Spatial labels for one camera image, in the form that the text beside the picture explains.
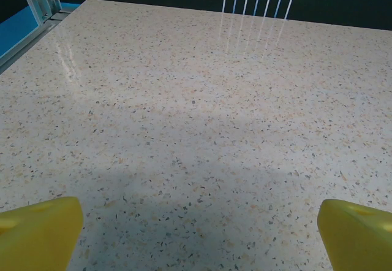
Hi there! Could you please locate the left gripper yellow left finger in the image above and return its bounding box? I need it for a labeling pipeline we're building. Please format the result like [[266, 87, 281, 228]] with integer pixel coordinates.
[[0, 196, 85, 271]]

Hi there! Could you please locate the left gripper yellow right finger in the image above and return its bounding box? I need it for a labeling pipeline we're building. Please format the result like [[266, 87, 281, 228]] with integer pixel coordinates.
[[317, 199, 392, 271]]

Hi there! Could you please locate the aluminium table side rail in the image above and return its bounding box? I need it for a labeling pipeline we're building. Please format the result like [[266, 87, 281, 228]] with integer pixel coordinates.
[[0, 2, 82, 74]]

